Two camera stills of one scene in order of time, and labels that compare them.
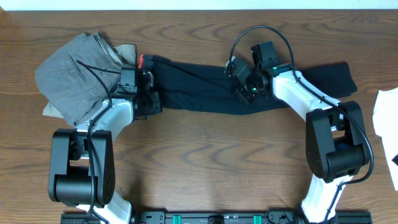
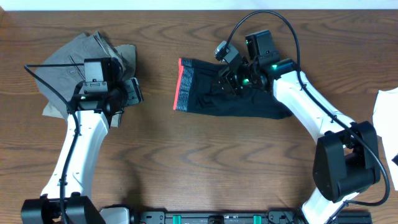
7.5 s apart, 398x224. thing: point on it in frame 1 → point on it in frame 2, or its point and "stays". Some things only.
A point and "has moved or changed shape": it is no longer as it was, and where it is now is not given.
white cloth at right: (385, 122) stays
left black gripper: (157, 106) → (135, 94)
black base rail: (227, 216) stays
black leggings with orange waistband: (189, 87) has moved or changed shape
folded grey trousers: (76, 79) stays
